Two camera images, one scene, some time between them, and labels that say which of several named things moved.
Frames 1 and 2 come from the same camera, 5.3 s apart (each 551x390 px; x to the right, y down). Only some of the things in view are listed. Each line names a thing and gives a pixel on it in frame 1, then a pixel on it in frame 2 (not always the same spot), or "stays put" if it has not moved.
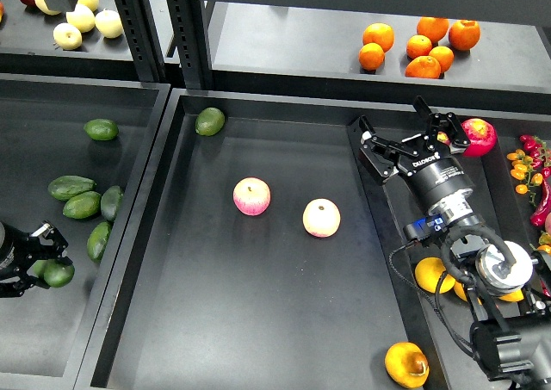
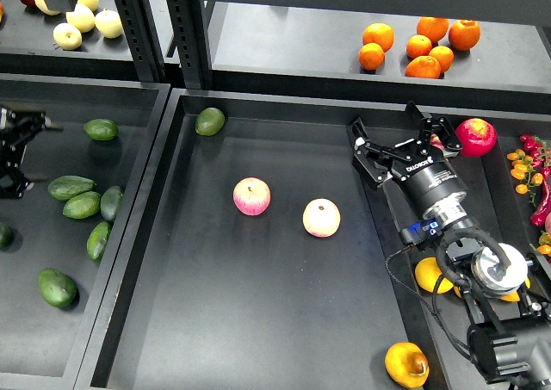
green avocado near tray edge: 96,240 stays put
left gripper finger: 52,244 → 19,126
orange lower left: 371,56 stays put
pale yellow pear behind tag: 43,5 stays put
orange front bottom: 424,67 stays put
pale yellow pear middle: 81,17 stays put
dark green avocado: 55,274 → 57,288
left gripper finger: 16,288 → 13,184
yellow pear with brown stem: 407,363 stays put
